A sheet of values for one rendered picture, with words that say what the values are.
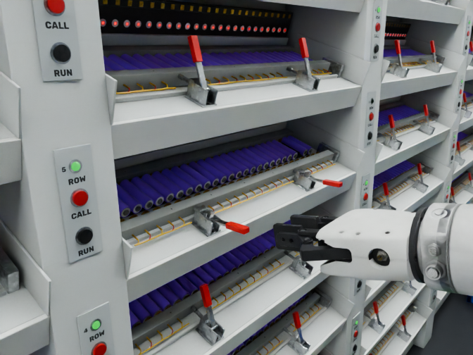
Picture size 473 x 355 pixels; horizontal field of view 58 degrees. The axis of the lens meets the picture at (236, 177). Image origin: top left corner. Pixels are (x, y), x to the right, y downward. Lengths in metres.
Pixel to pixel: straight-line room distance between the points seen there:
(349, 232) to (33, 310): 0.34
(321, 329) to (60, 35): 0.86
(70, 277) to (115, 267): 0.06
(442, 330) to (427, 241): 1.69
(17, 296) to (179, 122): 0.27
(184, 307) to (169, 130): 0.32
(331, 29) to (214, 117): 0.47
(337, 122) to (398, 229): 0.57
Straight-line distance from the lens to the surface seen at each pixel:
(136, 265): 0.56
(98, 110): 0.47
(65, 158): 0.46
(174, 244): 0.60
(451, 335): 2.09
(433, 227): 0.43
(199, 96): 0.59
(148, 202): 0.65
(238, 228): 0.59
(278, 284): 0.87
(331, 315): 1.13
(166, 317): 0.72
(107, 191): 0.49
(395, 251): 0.43
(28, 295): 0.53
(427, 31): 1.64
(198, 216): 0.64
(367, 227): 0.45
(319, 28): 1.00
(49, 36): 0.45
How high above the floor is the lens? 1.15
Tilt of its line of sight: 16 degrees down
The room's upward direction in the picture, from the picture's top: 1 degrees counter-clockwise
